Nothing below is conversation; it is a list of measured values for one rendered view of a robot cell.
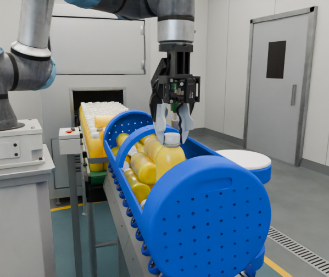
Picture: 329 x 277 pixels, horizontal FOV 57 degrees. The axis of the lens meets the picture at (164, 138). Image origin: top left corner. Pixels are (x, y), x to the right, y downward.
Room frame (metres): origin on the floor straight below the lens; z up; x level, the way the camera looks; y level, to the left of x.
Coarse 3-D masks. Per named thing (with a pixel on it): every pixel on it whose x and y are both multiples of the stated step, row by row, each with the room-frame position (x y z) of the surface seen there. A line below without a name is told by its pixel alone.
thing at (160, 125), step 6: (162, 108) 0.64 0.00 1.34; (156, 114) 0.65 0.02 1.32; (162, 114) 0.64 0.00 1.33; (156, 120) 0.65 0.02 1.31; (162, 120) 0.63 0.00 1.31; (156, 126) 0.65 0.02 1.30; (162, 126) 0.63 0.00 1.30; (156, 132) 0.65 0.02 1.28; (162, 132) 0.65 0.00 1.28; (162, 138) 0.65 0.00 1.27; (162, 144) 0.65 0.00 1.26
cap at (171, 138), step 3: (168, 132) 0.69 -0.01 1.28; (171, 132) 0.69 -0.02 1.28; (174, 132) 0.69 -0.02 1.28; (165, 135) 0.66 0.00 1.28; (168, 135) 0.66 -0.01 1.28; (171, 135) 0.66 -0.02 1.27; (174, 135) 0.66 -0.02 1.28; (177, 135) 0.66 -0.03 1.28; (165, 138) 0.66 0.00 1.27; (168, 138) 0.65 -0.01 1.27; (171, 138) 0.65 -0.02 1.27; (174, 138) 0.65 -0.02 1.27; (177, 138) 0.66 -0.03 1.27; (165, 141) 0.66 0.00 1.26; (168, 141) 0.65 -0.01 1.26; (171, 141) 0.65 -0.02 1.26; (174, 141) 0.65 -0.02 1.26; (177, 141) 0.66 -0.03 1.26
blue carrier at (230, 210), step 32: (128, 128) 1.40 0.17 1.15; (192, 160) 0.62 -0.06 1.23; (224, 160) 0.61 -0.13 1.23; (128, 192) 0.75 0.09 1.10; (160, 192) 0.57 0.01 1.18; (192, 192) 0.57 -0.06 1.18; (224, 192) 0.59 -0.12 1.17; (256, 192) 0.61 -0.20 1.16; (160, 224) 0.55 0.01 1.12; (192, 224) 0.57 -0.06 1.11; (224, 224) 0.59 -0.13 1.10; (256, 224) 0.61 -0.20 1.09; (160, 256) 0.55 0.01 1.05; (192, 256) 0.57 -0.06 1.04; (224, 256) 0.59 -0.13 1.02
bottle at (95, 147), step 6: (96, 138) 1.51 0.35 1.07; (90, 144) 1.50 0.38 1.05; (96, 144) 1.50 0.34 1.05; (90, 150) 1.50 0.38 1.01; (96, 150) 1.50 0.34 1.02; (102, 150) 1.53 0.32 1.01; (90, 156) 1.50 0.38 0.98; (96, 156) 1.50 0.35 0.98; (102, 156) 1.52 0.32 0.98; (90, 168) 1.51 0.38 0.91; (96, 168) 1.49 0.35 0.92; (102, 168) 1.52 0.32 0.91
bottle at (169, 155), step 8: (168, 144) 0.66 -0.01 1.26; (176, 144) 0.66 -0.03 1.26; (160, 152) 0.66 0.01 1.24; (168, 152) 0.65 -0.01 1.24; (176, 152) 0.65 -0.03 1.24; (160, 160) 0.65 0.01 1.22; (168, 160) 0.64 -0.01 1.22; (176, 160) 0.64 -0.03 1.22; (160, 168) 0.65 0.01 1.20; (168, 168) 0.64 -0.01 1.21; (160, 176) 0.65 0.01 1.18
